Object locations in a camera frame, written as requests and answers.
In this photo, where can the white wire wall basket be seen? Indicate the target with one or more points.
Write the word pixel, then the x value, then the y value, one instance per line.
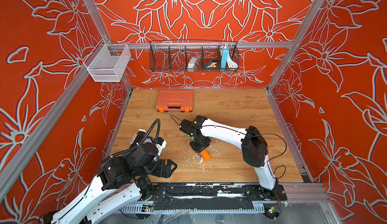
pixel 105 65

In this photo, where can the orange plastic tool case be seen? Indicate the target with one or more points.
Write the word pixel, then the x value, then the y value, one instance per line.
pixel 175 100

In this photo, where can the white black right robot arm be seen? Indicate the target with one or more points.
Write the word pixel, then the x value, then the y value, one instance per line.
pixel 250 141

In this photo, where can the black wire wall basket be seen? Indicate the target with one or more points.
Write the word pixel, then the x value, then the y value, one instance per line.
pixel 174 55

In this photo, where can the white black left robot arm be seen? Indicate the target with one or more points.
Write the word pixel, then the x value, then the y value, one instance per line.
pixel 122 178

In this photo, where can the clear plastic bag in basket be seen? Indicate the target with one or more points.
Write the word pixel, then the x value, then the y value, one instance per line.
pixel 194 63

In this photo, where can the long orange lego brick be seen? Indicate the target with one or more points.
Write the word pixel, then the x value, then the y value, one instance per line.
pixel 205 155

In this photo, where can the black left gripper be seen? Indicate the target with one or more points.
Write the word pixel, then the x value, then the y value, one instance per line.
pixel 162 172

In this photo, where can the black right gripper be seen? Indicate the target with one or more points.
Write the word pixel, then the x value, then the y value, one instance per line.
pixel 206 143

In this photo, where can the black small item in basket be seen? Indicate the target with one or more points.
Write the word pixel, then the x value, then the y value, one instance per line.
pixel 210 65

